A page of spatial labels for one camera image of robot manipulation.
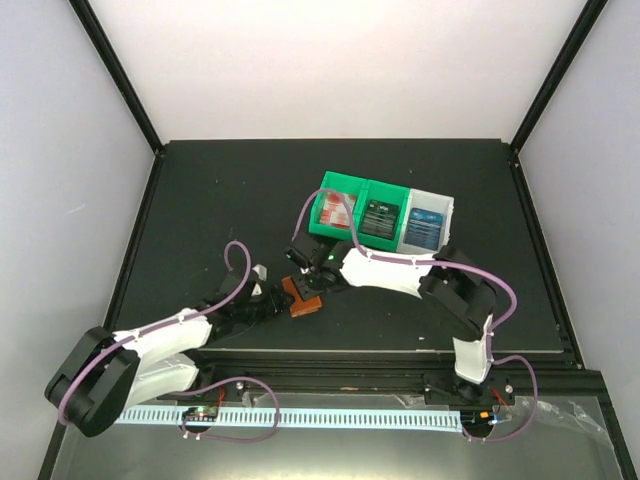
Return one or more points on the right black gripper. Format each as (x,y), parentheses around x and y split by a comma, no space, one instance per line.
(305,290)

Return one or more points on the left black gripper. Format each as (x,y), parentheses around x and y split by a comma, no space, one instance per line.
(274,303)

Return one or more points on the brown leather card holder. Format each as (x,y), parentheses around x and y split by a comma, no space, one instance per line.
(304,302)

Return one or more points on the black credit card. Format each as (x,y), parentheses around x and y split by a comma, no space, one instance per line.
(380,219)

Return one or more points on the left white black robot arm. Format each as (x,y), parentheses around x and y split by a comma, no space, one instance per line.
(107,373)

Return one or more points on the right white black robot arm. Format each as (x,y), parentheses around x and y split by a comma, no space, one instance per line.
(457,296)

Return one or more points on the red patterned card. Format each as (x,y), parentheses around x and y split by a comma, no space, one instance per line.
(333,212)

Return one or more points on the blue credit card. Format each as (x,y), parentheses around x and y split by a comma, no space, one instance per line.
(423,228)

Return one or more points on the green bin left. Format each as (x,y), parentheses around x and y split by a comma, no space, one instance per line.
(353,189)

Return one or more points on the green bin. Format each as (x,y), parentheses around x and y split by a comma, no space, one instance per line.
(389,193)
(353,189)

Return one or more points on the green bin middle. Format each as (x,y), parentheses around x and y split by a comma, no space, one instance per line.
(389,193)

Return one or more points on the white bin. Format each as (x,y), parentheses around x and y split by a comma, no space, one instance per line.
(429,201)

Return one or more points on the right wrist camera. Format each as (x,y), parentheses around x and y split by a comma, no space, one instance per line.
(301,251)

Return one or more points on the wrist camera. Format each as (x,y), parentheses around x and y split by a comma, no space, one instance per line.
(259,277)
(301,251)

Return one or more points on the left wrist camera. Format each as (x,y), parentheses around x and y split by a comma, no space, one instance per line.
(259,277)

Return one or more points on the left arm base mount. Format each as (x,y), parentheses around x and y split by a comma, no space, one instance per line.
(200,391)

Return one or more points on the black aluminium frame rail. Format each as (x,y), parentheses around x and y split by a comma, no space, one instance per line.
(575,435)

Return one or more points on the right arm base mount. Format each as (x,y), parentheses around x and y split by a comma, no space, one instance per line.
(447,388)

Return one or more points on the white slotted cable duct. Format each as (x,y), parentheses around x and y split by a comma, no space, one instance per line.
(304,418)

